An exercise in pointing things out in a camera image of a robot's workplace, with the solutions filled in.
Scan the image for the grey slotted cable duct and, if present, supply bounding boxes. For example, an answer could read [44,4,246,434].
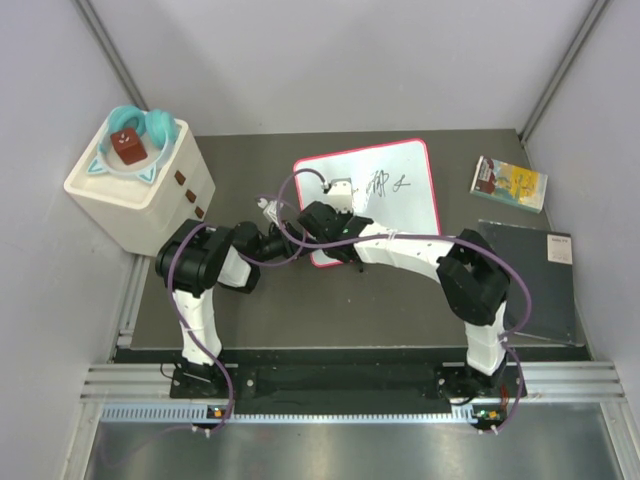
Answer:
[101,402,481,426]

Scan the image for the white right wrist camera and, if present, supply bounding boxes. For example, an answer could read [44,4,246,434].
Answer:
[321,178,354,214]

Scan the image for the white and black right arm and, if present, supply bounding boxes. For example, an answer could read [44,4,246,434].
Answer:
[298,201,510,396]

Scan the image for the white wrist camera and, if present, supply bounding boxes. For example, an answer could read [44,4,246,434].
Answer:
[256,195,284,227]
[321,178,354,214]

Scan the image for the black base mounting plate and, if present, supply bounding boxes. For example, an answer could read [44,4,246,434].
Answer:
[170,347,514,415]

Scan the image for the colourful illustrated book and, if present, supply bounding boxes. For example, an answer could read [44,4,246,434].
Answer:
[470,156,548,213]

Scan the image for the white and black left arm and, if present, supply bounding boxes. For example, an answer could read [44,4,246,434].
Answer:
[155,219,302,397]

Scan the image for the brown cube toy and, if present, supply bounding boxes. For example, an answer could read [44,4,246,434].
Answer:
[110,127,147,166]

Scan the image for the white foam box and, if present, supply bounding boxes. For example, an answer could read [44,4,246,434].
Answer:
[64,119,216,257]

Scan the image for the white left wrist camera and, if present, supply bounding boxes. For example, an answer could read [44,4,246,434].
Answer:
[256,195,284,227]

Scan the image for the pink framed whiteboard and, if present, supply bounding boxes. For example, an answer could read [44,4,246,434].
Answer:
[293,138,441,235]

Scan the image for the aluminium extrusion rail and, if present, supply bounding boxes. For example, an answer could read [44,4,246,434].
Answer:
[80,364,174,402]

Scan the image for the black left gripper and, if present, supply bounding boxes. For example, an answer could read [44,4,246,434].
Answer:
[252,220,322,265]

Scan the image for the teal cat ear headphones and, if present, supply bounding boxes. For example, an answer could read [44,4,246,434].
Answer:
[86,105,180,185]

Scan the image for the black notebook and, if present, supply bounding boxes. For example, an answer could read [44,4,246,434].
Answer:
[478,220,585,346]

